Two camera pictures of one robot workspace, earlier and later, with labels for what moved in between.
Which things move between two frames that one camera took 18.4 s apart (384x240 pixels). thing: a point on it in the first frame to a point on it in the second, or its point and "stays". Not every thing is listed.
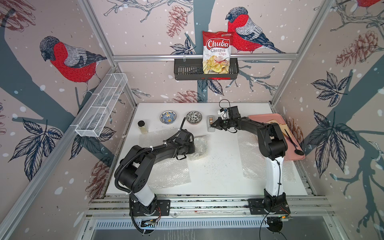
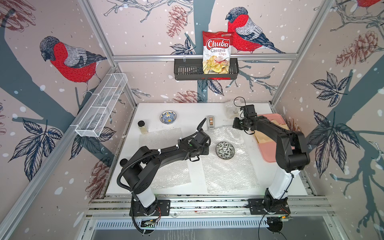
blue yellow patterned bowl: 167,117 stays
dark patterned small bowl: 193,117 to 225,150
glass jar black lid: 142,128 stays
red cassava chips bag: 216,50 stays
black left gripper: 192,148 to 207,149
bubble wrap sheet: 253,163 to 233,175
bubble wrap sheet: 169,172 stays
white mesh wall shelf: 90,124 stays
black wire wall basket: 192,69 stays
